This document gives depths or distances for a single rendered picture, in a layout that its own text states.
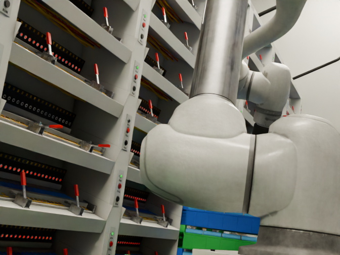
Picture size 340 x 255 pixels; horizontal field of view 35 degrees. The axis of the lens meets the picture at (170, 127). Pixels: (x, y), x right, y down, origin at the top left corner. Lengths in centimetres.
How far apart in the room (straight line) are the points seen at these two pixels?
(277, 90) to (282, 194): 86
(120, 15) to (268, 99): 60
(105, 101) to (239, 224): 60
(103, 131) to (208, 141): 90
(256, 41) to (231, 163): 73
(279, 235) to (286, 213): 4
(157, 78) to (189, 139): 111
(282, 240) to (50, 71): 79
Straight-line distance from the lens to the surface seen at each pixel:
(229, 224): 187
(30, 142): 144
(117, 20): 198
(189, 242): 190
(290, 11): 154
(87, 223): 172
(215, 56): 117
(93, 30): 169
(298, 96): 528
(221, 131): 103
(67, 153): 158
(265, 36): 164
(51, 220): 156
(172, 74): 261
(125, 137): 187
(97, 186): 185
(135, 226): 203
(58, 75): 153
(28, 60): 142
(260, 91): 183
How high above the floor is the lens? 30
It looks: 10 degrees up
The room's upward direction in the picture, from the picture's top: 8 degrees clockwise
